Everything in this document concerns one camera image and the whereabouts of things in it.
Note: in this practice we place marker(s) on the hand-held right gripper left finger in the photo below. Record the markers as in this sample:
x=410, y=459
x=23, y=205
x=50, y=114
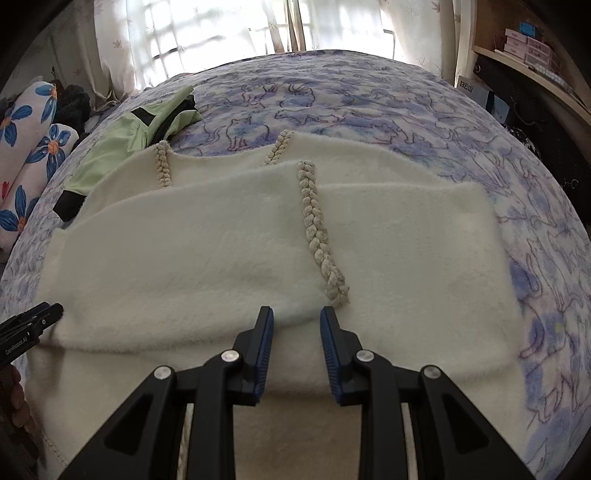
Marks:
x=263, y=350

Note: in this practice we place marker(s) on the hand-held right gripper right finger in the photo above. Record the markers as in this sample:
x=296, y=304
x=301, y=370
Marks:
x=332, y=355

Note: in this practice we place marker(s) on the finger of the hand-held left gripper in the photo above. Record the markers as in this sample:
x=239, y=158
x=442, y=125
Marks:
x=27, y=316
x=46, y=321

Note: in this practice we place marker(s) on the white fluffy cardigan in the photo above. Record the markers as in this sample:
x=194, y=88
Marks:
x=184, y=258

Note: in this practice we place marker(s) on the dark clothes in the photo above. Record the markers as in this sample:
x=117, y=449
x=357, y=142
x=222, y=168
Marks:
x=74, y=106

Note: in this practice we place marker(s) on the blue flower patterned pillows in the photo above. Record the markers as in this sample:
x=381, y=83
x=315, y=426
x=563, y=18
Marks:
x=32, y=152

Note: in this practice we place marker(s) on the green garment with black trim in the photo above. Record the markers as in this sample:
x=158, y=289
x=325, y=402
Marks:
x=115, y=143

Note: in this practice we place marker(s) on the blue white cardboard box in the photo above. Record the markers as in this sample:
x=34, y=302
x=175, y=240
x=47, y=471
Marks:
x=498, y=108

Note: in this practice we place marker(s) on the sheer leaf print curtain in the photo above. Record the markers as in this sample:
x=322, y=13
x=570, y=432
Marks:
x=415, y=27
x=138, y=37

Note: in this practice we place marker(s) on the black bag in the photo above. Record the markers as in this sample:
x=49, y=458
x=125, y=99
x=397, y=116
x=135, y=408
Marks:
x=517, y=92

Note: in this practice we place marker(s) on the stack of papers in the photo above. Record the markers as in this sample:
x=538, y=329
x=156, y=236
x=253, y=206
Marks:
x=558, y=81

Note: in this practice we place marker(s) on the stack of pink boxes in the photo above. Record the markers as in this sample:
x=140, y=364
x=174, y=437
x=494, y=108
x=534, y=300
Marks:
x=526, y=48

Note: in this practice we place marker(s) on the wooden shelf unit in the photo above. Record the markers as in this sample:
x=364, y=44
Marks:
x=489, y=23

